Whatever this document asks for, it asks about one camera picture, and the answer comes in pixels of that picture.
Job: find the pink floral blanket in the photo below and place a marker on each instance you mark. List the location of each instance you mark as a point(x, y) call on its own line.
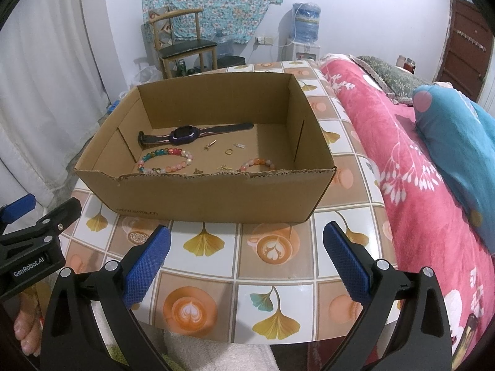
point(417, 216)

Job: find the gold star charm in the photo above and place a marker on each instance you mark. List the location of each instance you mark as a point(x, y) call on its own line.
point(223, 168)

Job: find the cardboard box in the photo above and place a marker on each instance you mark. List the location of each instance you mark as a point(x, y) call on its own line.
point(216, 201)

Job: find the teal floral hanging cloth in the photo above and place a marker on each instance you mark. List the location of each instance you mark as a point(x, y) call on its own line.
point(216, 0)

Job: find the dark green bottle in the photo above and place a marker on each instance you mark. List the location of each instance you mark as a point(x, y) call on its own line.
point(181, 67)

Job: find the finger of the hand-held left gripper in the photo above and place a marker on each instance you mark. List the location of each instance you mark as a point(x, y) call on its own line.
point(19, 206)
point(58, 220)

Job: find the black bin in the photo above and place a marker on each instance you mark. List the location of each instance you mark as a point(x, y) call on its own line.
point(232, 61)

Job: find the empty clear water bottle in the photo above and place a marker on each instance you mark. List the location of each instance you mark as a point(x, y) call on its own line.
point(224, 46)

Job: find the clear plastic bag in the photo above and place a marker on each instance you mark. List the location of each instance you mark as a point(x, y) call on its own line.
point(147, 75)

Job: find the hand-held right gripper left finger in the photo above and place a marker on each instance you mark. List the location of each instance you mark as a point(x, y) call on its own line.
point(147, 266)

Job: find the white green fluffy clothing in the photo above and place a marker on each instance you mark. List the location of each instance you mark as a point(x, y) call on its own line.
point(216, 355)

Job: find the gold pin charm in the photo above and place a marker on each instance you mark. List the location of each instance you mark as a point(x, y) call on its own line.
point(210, 145)

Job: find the dark purple smartwatch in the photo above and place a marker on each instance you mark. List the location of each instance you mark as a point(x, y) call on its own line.
point(183, 133)

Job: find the small blue object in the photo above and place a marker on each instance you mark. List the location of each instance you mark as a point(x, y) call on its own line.
point(113, 106)

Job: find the white water dispenser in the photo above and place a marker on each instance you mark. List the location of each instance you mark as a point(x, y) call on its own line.
point(305, 51)

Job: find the person's left hand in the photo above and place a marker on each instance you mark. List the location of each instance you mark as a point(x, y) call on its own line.
point(29, 317)

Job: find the blue plush pillow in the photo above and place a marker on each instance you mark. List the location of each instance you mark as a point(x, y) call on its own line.
point(460, 143)

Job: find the grey green pillow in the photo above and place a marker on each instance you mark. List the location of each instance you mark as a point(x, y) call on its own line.
point(390, 79)

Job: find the brown wooden door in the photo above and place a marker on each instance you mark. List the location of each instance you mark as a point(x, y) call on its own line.
point(464, 46)

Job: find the white wall socket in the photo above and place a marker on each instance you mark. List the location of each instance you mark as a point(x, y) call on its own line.
point(265, 40)

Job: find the white curtain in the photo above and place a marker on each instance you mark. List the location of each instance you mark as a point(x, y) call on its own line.
point(46, 104)

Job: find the wooden chair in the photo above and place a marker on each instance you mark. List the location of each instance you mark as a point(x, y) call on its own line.
point(185, 48)

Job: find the blue water bottle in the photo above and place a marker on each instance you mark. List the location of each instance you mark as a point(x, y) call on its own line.
point(306, 21)

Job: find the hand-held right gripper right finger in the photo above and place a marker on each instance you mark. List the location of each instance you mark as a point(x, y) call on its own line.
point(348, 266)

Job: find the patterned checked tablecloth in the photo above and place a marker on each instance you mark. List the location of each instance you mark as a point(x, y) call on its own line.
point(294, 247)

